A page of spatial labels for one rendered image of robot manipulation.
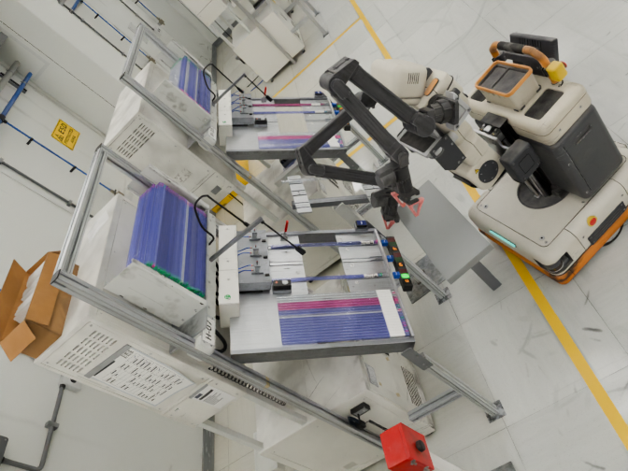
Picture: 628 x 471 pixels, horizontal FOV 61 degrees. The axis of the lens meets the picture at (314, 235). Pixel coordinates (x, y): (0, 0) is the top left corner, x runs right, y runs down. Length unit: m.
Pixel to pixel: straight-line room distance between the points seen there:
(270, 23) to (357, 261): 4.54
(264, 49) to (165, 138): 3.73
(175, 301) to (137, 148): 1.39
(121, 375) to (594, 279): 2.11
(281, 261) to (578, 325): 1.38
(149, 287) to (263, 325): 0.48
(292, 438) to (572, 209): 1.65
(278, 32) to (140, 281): 5.05
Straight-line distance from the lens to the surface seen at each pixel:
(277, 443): 2.59
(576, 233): 2.64
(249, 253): 2.33
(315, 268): 3.76
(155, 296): 1.95
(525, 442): 2.62
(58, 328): 2.03
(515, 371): 2.74
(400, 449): 1.95
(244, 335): 2.09
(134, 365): 2.07
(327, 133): 2.24
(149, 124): 3.08
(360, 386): 2.35
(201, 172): 3.21
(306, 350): 2.05
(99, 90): 5.16
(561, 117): 2.35
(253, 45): 6.65
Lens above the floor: 2.33
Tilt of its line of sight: 34 degrees down
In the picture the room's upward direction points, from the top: 52 degrees counter-clockwise
